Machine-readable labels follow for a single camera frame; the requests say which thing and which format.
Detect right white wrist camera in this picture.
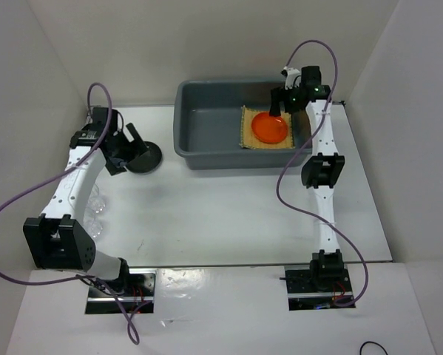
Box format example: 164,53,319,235
281,66,301,90

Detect black round plate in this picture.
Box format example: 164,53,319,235
126,141,163,174

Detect purple cable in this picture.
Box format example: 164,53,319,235
0,82,152,346
275,39,370,308

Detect black cable loop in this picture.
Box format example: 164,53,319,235
359,340,388,355

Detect clear plastic cup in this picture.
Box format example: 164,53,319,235
84,219,103,240
87,184,106,214

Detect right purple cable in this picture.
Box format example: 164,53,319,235
275,39,370,308

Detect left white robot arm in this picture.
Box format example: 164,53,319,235
23,106,162,296

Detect woven bamboo mat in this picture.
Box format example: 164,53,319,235
240,106,294,150

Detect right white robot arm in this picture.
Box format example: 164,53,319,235
270,66,346,294

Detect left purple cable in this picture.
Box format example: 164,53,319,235
0,82,152,346

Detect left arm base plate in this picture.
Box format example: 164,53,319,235
85,268,157,315

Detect orange plastic plate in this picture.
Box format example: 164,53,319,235
251,112,288,144

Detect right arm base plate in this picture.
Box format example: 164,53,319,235
280,265,354,311

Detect grey plastic bin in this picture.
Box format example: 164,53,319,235
173,78,295,170

